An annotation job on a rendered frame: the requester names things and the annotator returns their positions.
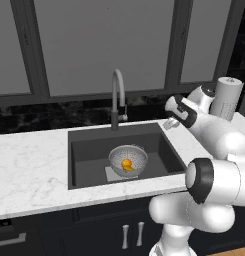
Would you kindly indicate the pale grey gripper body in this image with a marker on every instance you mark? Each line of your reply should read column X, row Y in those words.
column 170, row 124

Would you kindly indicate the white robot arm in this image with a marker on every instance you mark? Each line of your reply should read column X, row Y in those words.
column 214, row 180

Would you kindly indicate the silver perforated colander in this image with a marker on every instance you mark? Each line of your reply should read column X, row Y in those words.
column 137, row 156

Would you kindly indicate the grey curved sink faucet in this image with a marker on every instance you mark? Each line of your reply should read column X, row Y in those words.
column 114, row 110

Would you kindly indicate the yellow mango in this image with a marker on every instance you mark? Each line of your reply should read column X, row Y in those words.
column 130, row 168

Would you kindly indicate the dark grey sink basin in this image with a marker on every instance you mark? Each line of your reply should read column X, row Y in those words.
column 90, row 156

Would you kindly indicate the orange fruit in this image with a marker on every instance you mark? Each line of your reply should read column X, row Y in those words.
column 126, row 163

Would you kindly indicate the white paper towel roll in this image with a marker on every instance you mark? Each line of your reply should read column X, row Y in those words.
column 227, row 96

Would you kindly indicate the dark framed window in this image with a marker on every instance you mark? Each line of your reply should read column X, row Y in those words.
column 104, row 43

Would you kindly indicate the dark false drawer front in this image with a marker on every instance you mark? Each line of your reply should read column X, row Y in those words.
column 110, row 210

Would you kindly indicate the dark cupboard door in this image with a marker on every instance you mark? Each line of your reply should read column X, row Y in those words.
column 149, row 233
column 94, row 238

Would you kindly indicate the dark cupboard run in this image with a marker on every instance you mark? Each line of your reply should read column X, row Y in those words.
column 227, row 238

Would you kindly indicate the black oven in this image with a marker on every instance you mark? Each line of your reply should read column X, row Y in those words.
column 14, row 245

